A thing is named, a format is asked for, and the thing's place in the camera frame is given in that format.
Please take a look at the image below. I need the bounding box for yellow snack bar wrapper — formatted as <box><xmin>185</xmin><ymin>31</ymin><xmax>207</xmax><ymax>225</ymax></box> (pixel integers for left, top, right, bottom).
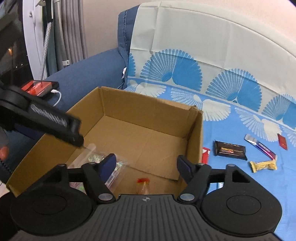
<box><xmin>249</xmin><ymin>160</ymin><xmax>277</xmax><ymax>173</ymax></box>

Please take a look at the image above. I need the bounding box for clear bag of candies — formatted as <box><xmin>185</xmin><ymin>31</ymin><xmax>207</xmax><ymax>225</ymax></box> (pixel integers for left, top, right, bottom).
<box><xmin>67</xmin><ymin>144</ymin><xmax>126</xmax><ymax>192</ymax></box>

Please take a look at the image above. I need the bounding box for black chocolate bar wrapper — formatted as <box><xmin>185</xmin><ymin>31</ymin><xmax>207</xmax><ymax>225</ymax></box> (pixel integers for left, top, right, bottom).
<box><xmin>214</xmin><ymin>141</ymin><xmax>247</xmax><ymax>161</ymax></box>

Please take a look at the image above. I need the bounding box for red stick snack packet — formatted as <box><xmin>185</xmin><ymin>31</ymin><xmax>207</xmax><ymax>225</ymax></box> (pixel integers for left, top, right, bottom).
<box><xmin>202</xmin><ymin>147</ymin><xmax>211</xmax><ymax>164</ymax></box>

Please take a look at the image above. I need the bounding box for purple pink stick packet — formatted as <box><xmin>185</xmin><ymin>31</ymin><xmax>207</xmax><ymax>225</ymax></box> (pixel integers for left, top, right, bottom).
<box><xmin>244</xmin><ymin>134</ymin><xmax>278</xmax><ymax>160</ymax></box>

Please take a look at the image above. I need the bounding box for small red orange candy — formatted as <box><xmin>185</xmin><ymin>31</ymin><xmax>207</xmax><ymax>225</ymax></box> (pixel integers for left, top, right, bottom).
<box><xmin>137</xmin><ymin>178</ymin><xmax>150</xmax><ymax>195</ymax></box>

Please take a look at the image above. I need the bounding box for person's left hand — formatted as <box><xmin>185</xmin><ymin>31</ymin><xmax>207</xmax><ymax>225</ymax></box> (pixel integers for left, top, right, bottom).
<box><xmin>0</xmin><ymin>146</ymin><xmax>9</xmax><ymax>160</ymax></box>

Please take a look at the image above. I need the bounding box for black smartphone red screen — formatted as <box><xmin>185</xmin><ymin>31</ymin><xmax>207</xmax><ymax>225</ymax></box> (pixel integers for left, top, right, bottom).
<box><xmin>21</xmin><ymin>80</ymin><xmax>59</xmax><ymax>97</ymax></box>

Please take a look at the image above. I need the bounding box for small red square packet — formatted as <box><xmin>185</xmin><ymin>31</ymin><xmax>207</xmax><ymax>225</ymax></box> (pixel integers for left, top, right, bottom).
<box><xmin>277</xmin><ymin>133</ymin><xmax>288</xmax><ymax>150</ymax></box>

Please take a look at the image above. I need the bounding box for black garment steamer head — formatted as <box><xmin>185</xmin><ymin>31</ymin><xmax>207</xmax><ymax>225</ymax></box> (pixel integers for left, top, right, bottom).
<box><xmin>42</xmin><ymin>0</ymin><xmax>53</xmax><ymax>23</ymax></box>

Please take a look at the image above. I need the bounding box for blue sofa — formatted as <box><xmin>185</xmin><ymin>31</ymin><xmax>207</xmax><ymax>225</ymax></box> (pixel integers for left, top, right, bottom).
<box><xmin>1</xmin><ymin>6</ymin><xmax>138</xmax><ymax>183</ymax></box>

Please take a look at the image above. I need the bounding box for brown cardboard box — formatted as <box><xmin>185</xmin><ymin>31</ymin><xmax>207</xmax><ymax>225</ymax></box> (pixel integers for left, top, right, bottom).
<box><xmin>6</xmin><ymin>86</ymin><xmax>204</xmax><ymax>197</ymax></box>

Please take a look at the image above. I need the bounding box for white blue patterned sofa cover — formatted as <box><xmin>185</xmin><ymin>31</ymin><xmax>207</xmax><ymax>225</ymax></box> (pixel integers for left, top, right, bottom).
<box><xmin>126</xmin><ymin>1</ymin><xmax>295</xmax><ymax>240</ymax></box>

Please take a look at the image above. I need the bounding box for white charging cable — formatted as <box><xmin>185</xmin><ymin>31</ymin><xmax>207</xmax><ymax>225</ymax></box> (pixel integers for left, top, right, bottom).
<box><xmin>51</xmin><ymin>89</ymin><xmax>63</xmax><ymax>108</ymax></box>

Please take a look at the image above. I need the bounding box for braided steamer hose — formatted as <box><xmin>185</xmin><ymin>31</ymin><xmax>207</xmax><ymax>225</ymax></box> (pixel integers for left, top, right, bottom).
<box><xmin>38</xmin><ymin>22</ymin><xmax>52</xmax><ymax>81</ymax></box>

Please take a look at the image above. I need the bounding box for white window frame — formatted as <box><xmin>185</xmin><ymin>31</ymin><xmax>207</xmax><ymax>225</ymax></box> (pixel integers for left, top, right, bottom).
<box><xmin>23</xmin><ymin>0</ymin><xmax>44</xmax><ymax>80</ymax></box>

